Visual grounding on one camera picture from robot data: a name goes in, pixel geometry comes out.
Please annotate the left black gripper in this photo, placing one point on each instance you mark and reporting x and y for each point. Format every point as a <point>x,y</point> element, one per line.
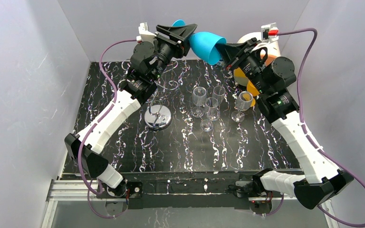
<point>173,42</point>

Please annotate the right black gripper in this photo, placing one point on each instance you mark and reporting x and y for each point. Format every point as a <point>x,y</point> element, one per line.
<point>236,58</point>

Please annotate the blue plastic wine glass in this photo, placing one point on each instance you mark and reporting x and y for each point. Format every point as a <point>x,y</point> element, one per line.
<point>203,44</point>

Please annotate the clear champagne flute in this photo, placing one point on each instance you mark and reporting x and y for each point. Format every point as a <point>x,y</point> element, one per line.
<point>219,94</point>

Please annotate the clear wine glass front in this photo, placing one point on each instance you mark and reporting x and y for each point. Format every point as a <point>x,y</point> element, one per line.
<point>211,112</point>

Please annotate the clear wine glass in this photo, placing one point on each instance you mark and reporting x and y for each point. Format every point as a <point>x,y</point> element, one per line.
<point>243,102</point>
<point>199,96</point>
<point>211,112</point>

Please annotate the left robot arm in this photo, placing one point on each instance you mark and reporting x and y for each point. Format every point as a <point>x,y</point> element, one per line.
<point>151,56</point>

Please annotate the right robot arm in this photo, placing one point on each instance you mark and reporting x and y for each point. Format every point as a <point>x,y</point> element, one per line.
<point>321,179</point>

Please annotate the clear wine glass right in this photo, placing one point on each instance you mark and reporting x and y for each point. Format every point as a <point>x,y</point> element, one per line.
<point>243,102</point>

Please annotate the clear wine glass left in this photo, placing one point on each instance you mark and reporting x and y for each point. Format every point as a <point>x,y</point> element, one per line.
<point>199,96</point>

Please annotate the chrome wine glass rack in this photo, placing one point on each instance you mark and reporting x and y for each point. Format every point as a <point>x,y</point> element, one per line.
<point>157,116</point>

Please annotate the small blue lidded jar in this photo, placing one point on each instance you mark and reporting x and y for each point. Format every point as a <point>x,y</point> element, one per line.
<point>220,63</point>

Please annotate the white orange cylindrical appliance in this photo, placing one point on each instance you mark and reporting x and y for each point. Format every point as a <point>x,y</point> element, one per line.
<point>272,46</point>

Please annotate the orange plastic goblet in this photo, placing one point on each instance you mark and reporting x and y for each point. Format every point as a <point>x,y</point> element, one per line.
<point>254,92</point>

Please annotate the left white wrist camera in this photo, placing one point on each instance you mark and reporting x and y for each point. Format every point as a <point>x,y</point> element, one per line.
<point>144,34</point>

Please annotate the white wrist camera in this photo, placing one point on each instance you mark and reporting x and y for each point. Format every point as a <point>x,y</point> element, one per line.
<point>144,34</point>
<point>269,32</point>

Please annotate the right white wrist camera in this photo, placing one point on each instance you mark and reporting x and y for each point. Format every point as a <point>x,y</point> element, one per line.
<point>269,32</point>

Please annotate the aluminium rail frame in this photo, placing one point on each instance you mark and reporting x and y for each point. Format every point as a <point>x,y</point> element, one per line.
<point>198,199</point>

